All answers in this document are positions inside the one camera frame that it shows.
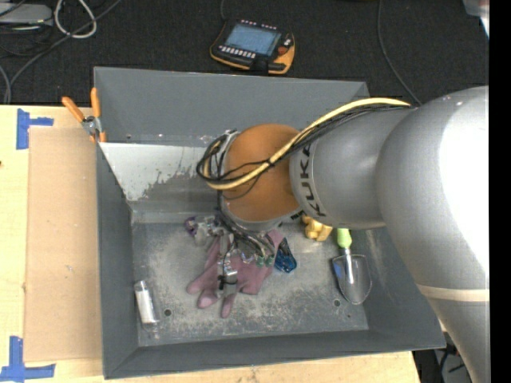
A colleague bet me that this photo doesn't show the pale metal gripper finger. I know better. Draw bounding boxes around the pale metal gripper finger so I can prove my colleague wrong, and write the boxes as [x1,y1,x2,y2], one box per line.
[216,258,228,293]
[224,267,240,298]

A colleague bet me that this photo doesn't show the mauve rubber glove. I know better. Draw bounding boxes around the mauve rubber glove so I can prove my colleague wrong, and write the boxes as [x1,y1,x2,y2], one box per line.
[186,229,285,319]

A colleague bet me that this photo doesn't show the purple and clear plastic item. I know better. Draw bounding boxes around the purple and clear plastic item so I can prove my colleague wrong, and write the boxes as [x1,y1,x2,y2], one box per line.
[184,215,219,247]

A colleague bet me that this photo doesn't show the blue crumpled packet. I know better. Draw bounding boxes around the blue crumpled packet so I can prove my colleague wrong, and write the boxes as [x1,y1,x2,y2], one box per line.
[274,237,298,274]

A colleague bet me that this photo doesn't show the white small tube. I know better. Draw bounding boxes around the white small tube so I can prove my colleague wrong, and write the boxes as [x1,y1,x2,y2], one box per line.
[133,280,158,326]

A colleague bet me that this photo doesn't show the yellow toy figure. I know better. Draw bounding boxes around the yellow toy figure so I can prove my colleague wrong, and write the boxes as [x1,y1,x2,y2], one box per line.
[301,213,334,243]

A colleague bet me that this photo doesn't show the grey metal bin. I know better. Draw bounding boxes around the grey metal bin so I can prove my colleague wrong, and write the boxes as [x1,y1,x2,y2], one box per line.
[92,66,447,379]

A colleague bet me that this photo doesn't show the brown cardboard board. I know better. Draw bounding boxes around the brown cardboard board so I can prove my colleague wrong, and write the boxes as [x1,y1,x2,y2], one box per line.
[22,128,103,362]

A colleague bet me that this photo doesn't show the green-handled metal trowel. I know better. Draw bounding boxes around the green-handled metal trowel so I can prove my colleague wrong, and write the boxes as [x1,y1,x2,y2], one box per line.
[331,227,374,306]

